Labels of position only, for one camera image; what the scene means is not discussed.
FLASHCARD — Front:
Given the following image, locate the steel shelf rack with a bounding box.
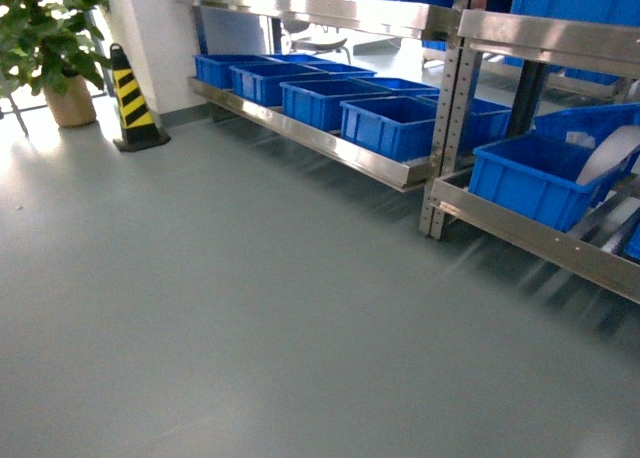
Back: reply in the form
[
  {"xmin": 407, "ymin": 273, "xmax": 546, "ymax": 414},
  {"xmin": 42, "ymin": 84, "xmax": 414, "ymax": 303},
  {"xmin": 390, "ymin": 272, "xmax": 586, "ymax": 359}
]
[{"xmin": 176, "ymin": 0, "xmax": 639, "ymax": 301}]

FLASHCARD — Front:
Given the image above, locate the blue floor bin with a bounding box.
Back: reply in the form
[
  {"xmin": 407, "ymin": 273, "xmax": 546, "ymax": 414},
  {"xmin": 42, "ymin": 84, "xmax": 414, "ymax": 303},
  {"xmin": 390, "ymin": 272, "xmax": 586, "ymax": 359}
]
[
  {"xmin": 229, "ymin": 63, "xmax": 330, "ymax": 107},
  {"xmin": 280, "ymin": 79, "xmax": 390, "ymax": 132},
  {"xmin": 194, "ymin": 54, "xmax": 278, "ymax": 89},
  {"xmin": 340, "ymin": 96, "xmax": 437, "ymax": 163}
]

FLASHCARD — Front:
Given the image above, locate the yellow black traffic cone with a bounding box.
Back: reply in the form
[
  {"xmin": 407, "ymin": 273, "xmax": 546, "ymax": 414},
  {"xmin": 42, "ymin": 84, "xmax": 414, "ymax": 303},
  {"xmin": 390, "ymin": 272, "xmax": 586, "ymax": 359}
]
[{"xmin": 110, "ymin": 43, "xmax": 171, "ymax": 153}]

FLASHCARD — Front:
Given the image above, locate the blue bin with white roll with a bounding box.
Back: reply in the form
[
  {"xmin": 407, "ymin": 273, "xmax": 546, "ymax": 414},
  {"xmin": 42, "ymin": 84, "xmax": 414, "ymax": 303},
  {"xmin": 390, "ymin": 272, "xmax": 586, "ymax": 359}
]
[{"xmin": 469, "ymin": 133, "xmax": 639, "ymax": 232}]

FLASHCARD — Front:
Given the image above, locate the white roll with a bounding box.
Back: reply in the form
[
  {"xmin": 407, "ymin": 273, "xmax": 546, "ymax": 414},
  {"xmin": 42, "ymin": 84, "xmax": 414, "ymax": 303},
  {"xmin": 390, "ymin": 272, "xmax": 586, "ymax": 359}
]
[{"xmin": 576, "ymin": 125, "xmax": 639, "ymax": 186}]

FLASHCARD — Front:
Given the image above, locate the green potted plant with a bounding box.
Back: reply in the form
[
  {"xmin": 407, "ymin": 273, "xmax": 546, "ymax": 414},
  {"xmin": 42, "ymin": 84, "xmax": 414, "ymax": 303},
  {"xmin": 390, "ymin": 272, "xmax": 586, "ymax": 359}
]
[{"xmin": 1, "ymin": 0, "xmax": 110, "ymax": 128}]

